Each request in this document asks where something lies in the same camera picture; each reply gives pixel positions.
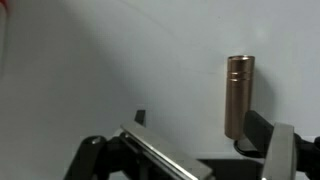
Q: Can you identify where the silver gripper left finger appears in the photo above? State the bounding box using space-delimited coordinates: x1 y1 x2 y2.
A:
121 121 214 180

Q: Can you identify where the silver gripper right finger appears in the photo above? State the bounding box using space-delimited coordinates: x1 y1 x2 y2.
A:
261 123 297 180

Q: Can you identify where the black cable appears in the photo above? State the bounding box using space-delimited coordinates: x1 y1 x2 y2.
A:
233 138 268 159

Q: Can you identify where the copper metal cylinder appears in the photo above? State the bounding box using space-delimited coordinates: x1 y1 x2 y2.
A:
225 55 255 140

